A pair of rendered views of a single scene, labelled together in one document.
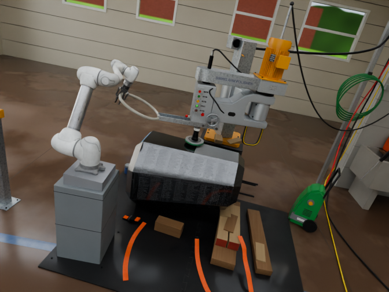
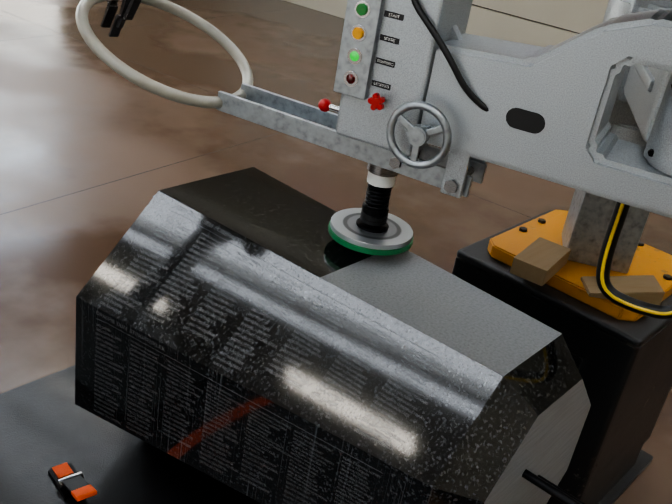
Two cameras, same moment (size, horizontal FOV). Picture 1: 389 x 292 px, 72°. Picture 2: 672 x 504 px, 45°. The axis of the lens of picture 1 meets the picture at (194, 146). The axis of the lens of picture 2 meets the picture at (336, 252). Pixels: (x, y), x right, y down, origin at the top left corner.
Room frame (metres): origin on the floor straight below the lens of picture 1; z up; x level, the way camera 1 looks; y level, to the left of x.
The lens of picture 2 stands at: (1.18, -0.92, 1.80)
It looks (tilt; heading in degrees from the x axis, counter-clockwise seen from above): 27 degrees down; 32
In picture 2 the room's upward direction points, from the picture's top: 10 degrees clockwise
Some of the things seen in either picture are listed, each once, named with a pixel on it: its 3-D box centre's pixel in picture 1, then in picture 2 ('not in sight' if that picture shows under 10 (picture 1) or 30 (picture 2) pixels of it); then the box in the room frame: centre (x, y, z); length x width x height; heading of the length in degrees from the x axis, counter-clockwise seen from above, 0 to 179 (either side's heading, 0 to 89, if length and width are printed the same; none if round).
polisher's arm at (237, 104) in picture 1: (236, 110); (568, 109); (2.89, -0.38, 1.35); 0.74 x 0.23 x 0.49; 100
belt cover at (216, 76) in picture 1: (239, 81); not in sight; (2.89, -0.33, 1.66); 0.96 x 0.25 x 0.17; 100
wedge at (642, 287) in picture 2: (234, 140); (621, 285); (3.35, -0.52, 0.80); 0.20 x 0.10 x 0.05; 124
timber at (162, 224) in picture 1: (169, 226); not in sight; (2.28, 0.10, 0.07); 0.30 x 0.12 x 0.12; 81
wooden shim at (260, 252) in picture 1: (260, 251); not in sight; (2.17, -0.91, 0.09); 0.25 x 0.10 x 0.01; 174
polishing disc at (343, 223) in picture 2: (194, 139); (371, 227); (2.83, 0.01, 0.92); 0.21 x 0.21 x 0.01
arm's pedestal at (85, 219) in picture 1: (88, 212); not in sight; (1.88, 0.83, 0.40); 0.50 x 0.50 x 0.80; 1
